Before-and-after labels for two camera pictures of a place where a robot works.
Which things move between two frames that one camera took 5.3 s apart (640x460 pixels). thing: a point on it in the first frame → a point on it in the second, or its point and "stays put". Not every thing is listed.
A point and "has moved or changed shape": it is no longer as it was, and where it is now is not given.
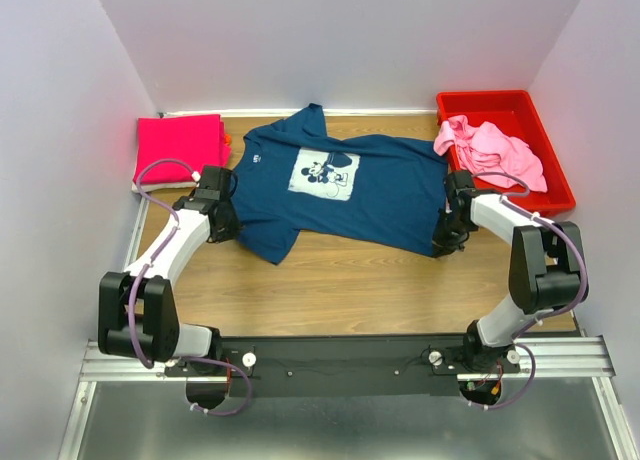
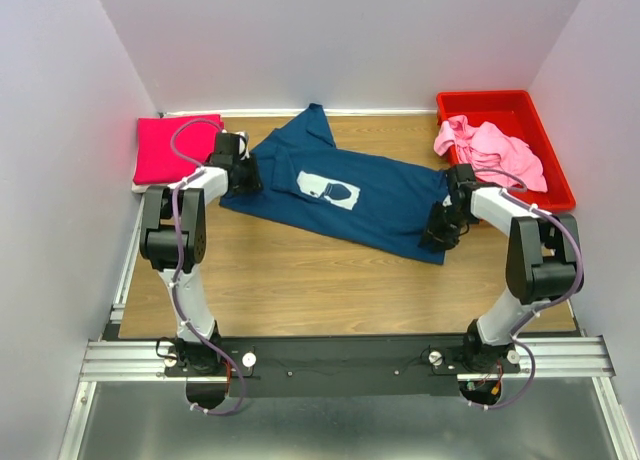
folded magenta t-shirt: [195, 140] stays put
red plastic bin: [514, 113] stays put
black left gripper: [233, 231] → [253, 183]
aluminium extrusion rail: [554, 358] stays put
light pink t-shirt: [487, 149] stays put
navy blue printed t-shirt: [379, 192] has moved or changed shape
